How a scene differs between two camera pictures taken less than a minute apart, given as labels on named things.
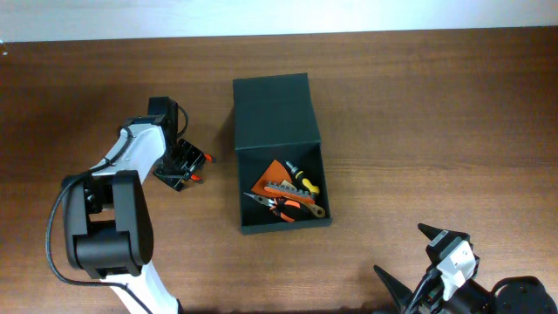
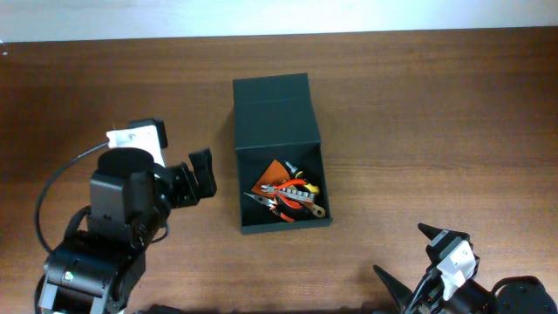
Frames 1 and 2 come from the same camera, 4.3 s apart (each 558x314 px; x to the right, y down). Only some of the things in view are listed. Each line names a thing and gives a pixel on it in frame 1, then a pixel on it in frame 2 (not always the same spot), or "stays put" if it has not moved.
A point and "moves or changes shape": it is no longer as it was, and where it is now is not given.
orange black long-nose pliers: [289, 211] stays put
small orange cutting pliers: [207, 157] moves or changes shape
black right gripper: [398, 290] stays put
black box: [275, 119] stays put
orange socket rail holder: [289, 190] moves or changes shape
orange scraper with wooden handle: [278, 172] stays put
